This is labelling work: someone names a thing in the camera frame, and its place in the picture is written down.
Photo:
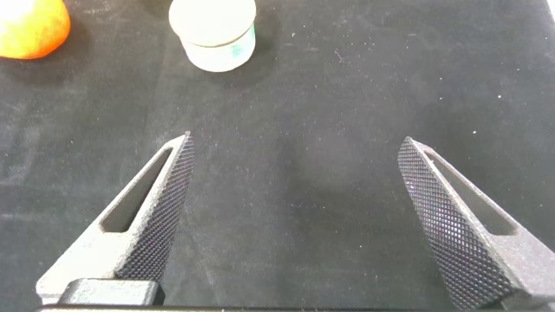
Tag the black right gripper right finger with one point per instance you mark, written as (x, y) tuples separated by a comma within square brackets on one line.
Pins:
[(459, 242)]

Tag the round orange fruit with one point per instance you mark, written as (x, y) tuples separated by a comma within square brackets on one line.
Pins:
[(30, 30)]

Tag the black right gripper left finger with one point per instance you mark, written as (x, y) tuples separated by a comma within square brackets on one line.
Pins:
[(147, 242)]

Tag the white tin can gold lid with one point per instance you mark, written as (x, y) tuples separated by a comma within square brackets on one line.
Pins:
[(214, 30)]

